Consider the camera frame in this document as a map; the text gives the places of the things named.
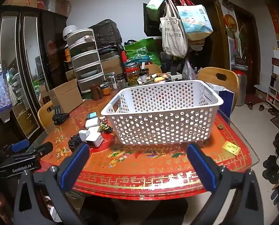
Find green paper bag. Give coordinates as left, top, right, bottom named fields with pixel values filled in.
left=146, top=0, right=166, bottom=19

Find illustrated paper bag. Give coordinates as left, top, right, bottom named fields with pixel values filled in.
left=176, top=4, right=213, bottom=41

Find beige canvas tote bag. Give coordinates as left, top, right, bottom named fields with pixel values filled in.
left=159, top=0, right=188, bottom=59

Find black round charger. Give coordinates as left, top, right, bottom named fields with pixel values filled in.
left=68, top=135, right=82, bottom=154

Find brown ceramic jar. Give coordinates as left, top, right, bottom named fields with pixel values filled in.
left=90, top=84, right=104, bottom=100

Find yellow card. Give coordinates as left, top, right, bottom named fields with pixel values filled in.
left=223, top=141, right=240, bottom=155

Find open cardboard box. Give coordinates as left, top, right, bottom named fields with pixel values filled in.
left=48, top=78, right=84, bottom=114

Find white charger plug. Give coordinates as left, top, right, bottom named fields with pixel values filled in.
left=79, top=130, right=90, bottom=142
left=85, top=119, right=99, bottom=129
left=86, top=131, right=104, bottom=148

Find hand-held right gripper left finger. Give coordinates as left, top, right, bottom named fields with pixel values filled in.
left=14, top=142, right=90, bottom=225

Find dark wooden cabinet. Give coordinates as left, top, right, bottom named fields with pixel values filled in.
left=0, top=6, right=68, bottom=141

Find metal cylinder with red top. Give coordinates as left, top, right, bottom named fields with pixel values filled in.
left=232, top=64, right=248, bottom=106

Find wooden chair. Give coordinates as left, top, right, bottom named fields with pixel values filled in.
left=198, top=67, right=239, bottom=113
left=37, top=100, right=54, bottom=132
left=143, top=64, right=163, bottom=74

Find black plastic covered bundle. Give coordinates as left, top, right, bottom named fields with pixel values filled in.
left=88, top=19, right=123, bottom=50

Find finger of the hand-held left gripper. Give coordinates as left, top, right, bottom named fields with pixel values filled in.
left=24, top=142, right=54, bottom=160
left=0, top=139, right=30, bottom=155

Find black clip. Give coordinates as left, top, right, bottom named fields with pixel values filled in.
left=52, top=105, right=70, bottom=125

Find red lid pickle jar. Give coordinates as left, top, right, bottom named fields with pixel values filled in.
left=125, top=62, right=140, bottom=86

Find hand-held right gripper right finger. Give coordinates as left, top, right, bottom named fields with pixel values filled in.
left=187, top=143, right=264, bottom=225

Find plastic drawer tower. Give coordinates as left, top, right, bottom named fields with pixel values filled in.
left=67, top=28, right=106, bottom=93

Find black and yellow small toy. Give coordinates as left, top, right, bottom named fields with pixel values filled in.
left=100, top=122, right=113, bottom=134

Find brown cardboard box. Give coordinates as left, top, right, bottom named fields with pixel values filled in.
left=101, top=55, right=123, bottom=75

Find white round pot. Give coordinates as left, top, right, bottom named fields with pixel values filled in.
left=63, top=25, right=78, bottom=41

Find white perforated plastic basket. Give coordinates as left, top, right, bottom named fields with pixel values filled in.
left=101, top=80, right=224, bottom=146

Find black shoes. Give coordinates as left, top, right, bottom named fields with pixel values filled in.
left=263, top=127, right=279, bottom=184

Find round red wall decoration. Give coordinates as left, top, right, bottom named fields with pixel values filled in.
left=224, top=14, right=238, bottom=30

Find blue and white shopping bag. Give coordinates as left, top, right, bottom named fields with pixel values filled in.
left=209, top=83, right=236, bottom=120

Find potted plant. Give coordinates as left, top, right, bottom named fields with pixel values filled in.
left=233, top=26, right=250, bottom=65

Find white power strip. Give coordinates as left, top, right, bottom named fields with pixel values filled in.
left=167, top=71, right=182, bottom=81

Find clear glass jar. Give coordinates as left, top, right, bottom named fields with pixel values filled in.
left=116, top=74, right=127, bottom=89

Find green shopping bag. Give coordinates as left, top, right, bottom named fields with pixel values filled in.
left=124, top=37, right=162, bottom=67

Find clear plastic bag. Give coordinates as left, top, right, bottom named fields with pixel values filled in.
left=182, top=58, right=197, bottom=80

